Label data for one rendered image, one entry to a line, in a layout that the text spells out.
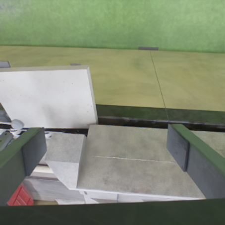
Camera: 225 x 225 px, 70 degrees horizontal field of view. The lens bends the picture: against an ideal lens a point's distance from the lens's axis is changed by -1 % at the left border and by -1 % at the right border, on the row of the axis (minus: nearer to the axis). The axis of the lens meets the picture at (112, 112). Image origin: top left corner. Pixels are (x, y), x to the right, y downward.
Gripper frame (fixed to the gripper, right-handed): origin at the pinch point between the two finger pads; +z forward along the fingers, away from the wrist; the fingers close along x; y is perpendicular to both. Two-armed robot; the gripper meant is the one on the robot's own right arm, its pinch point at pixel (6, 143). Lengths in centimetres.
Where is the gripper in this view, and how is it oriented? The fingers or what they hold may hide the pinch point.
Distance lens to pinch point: 52.2
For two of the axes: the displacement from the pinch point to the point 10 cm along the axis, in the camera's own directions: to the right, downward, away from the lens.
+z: 0.8, -6.4, 7.6
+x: -0.2, 7.7, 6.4
